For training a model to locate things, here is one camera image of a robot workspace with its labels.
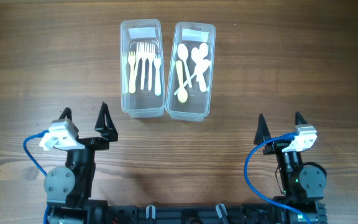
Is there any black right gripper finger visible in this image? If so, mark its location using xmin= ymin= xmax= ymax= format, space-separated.
xmin=295 ymin=111 xmax=308 ymax=126
xmin=254 ymin=113 xmax=272 ymax=145

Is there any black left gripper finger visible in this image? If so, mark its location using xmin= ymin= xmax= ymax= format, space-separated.
xmin=94 ymin=102 xmax=118 ymax=142
xmin=58 ymin=107 xmax=72 ymax=121

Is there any yellow plastic fork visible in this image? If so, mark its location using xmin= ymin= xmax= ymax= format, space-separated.
xmin=128 ymin=51 xmax=136 ymax=93

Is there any white plastic fork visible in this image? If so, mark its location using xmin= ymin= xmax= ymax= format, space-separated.
xmin=132 ymin=42 xmax=144 ymax=93
xmin=140 ymin=42 xmax=148 ymax=90
xmin=148 ymin=43 xmax=155 ymax=91

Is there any yellow plastic spoon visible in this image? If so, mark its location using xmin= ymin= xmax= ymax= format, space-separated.
xmin=175 ymin=60 xmax=188 ymax=103

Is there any light blue plastic fork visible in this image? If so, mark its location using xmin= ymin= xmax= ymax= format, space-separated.
xmin=154 ymin=54 xmax=162 ymax=96

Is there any white spoon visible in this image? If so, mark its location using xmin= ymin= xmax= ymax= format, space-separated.
xmin=191 ymin=47 xmax=203 ymax=85
xmin=184 ymin=59 xmax=211 ymax=92
xmin=178 ymin=44 xmax=192 ymax=88
xmin=198 ymin=42 xmax=209 ymax=92

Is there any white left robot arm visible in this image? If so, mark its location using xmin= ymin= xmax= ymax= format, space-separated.
xmin=40 ymin=103 xmax=118 ymax=224

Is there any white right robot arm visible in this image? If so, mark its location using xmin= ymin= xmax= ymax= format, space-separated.
xmin=246 ymin=112 xmax=328 ymax=223

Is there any clear left plastic container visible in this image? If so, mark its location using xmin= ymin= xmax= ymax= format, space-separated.
xmin=120 ymin=19 xmax=165 ymax=118

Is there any clear plastic container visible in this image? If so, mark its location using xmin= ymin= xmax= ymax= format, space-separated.
xmin=165 ymin=22 xmax=216 ymax=121
xmin=120 ymin=19 xmax=165 ymax=118

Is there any clear right plastic container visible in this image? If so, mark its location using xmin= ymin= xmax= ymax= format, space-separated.
xmin=165 ymin=22 xmax=216 ymax=121

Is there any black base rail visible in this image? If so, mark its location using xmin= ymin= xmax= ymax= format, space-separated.
xmin=43 ymin=203 xmax=328 ymax=224

